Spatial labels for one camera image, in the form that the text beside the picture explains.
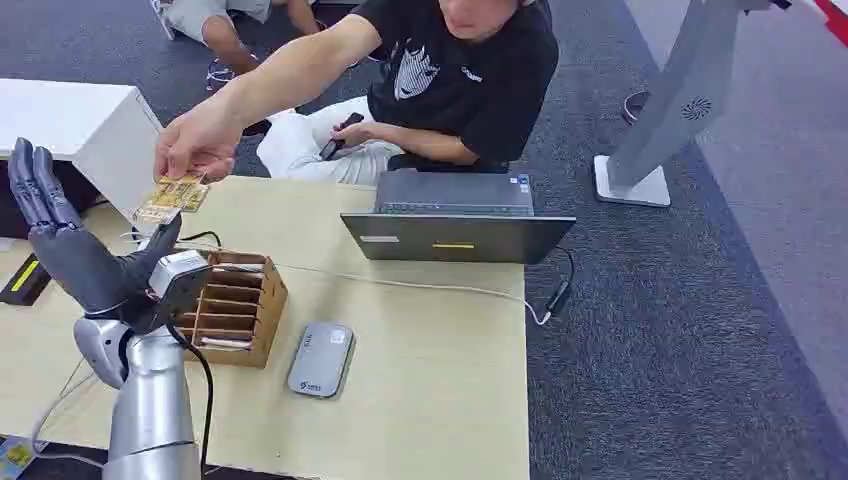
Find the person's left hand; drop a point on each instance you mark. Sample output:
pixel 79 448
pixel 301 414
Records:
pixel 354 134

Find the red strip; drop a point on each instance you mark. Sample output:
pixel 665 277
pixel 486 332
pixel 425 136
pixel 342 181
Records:
pixel 835 20

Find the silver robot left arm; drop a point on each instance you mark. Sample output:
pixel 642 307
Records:
pixel 152 404

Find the black block with yellow stripe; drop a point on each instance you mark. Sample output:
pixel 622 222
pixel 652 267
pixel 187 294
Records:
pixel 23 279

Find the round dark floor disc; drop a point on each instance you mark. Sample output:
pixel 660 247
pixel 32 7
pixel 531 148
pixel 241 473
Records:
pixel 634 106

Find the black phone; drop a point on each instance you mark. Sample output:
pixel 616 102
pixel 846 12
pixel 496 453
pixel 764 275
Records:
pixel 339 139

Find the white cabinet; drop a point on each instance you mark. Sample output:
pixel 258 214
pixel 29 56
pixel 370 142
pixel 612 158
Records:
pixel 93 132

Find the person's right hand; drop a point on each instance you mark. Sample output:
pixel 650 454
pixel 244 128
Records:
pixel 195 139

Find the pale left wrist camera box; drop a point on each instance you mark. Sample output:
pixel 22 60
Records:
pixel 175 272

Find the person sitting on floor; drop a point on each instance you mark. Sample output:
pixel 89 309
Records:
pixel 225 30

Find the gold patterned card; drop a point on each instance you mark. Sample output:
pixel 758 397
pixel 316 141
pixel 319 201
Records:
pixel 175 195

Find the silver floor stand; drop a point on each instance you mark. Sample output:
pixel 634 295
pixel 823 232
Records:
pixel 676 99

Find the wooden slotted card box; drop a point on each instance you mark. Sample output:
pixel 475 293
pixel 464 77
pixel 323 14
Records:
pixel 255 311

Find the small colourful card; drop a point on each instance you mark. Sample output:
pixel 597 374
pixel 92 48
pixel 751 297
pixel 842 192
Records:
pixel 14 456

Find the dark grey laptop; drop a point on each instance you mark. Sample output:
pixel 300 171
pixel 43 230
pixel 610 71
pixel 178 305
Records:
pixel 457 228

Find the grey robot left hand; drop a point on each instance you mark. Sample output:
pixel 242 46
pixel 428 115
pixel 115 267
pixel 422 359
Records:
pixel 79 262

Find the seated person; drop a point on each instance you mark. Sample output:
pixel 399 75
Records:
pixel 457 79

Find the grey flat pocket device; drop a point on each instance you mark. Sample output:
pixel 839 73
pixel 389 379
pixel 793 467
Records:
pixel 321 360

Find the white card in box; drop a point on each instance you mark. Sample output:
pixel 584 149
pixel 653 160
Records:
pixel 238 268
pixel 225 343

